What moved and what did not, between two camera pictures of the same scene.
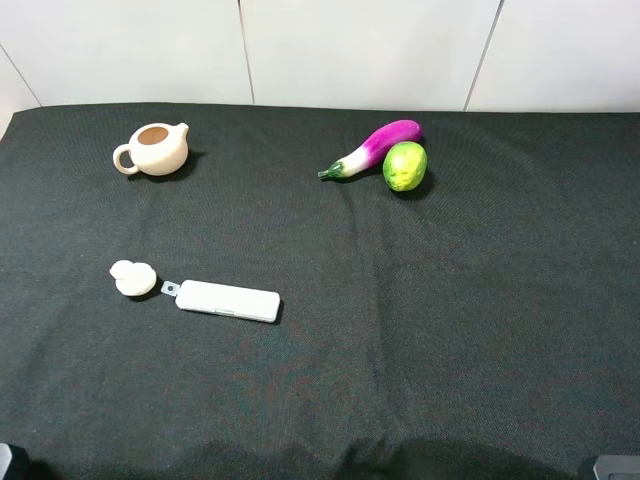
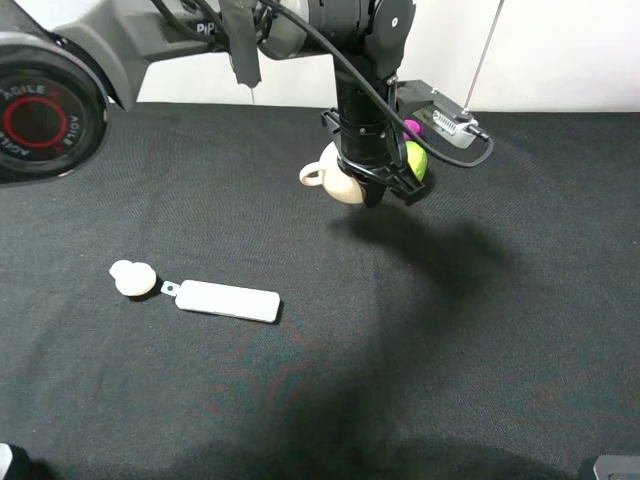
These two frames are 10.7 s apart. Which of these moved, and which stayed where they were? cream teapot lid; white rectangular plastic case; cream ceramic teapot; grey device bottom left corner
Moved: cream ceramic teapot
Stayed: cream teapot lid; white rectangular plastic case; grey device bottom left corner
